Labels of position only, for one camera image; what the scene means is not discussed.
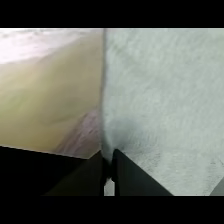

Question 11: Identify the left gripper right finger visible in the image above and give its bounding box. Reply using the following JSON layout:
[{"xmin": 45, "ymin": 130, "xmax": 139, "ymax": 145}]
[{"xmin": 112, "ymin": 147, "xmax": 175, "ymax": 197}]

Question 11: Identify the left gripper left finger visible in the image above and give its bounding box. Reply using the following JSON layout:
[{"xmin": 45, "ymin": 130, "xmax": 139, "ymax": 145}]
[{"xmin": 44, "ymin": 150, "xmax": 105, "ymax": 197}]

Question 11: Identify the white garment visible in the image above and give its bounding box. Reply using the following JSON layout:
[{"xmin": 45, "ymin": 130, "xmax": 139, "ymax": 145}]
[{"xmin": 100, "ymin": 28, "xmax": 224, "ymax": 197}]

